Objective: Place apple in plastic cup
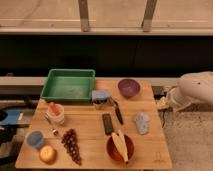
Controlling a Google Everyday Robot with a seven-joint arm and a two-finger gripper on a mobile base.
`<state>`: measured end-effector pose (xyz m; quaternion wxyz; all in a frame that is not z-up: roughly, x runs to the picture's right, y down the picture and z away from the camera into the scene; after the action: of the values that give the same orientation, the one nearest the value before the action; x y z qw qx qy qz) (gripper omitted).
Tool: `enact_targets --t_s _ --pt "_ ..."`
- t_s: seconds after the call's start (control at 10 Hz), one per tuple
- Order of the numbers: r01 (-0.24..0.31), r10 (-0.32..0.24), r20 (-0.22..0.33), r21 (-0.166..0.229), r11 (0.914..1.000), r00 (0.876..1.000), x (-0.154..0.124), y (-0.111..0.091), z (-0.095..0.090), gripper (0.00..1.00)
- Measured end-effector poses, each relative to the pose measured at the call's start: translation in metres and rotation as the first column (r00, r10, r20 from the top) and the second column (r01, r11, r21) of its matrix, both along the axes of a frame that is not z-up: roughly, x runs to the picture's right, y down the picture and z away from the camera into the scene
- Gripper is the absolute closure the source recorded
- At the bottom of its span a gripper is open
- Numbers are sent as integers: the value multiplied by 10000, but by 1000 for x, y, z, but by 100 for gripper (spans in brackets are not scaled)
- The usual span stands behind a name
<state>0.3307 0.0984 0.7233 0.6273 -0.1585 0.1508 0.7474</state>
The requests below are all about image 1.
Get black handled knife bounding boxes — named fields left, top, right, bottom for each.
left=111, top=98, right=124, bottom=125

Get purple bowl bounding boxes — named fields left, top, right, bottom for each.
left=118, top=78, right=140, bottom=98

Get dark red grape bunch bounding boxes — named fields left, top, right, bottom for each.
left=61, top=129, right=82, bottom=165

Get small metal utensil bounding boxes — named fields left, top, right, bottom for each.
left=43, top=114, right=61, bottom=138

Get yellow apple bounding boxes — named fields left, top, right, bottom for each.
left=39, top=145, right=56, bottom=163

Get green plastic tray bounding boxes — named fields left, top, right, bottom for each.
left=40, top=69, right=95, bottom=103

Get yellow banana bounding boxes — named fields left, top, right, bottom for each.
left=111, top=130, right=129, bottom=163

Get blue plastic cup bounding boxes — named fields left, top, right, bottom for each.
left=26, top=131, right=44, bottom=149

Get blue object at left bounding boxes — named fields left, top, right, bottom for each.
left=0, top=107, right=32, bottom=128

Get black rectangular remote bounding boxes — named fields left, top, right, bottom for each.
left=102, top=113, right=114, bottom=135

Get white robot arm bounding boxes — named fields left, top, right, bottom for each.
left=166, top=71, right=213, bottom=111

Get red brown bowl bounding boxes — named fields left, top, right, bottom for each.
left=106, top=135, right=134, bottom=162

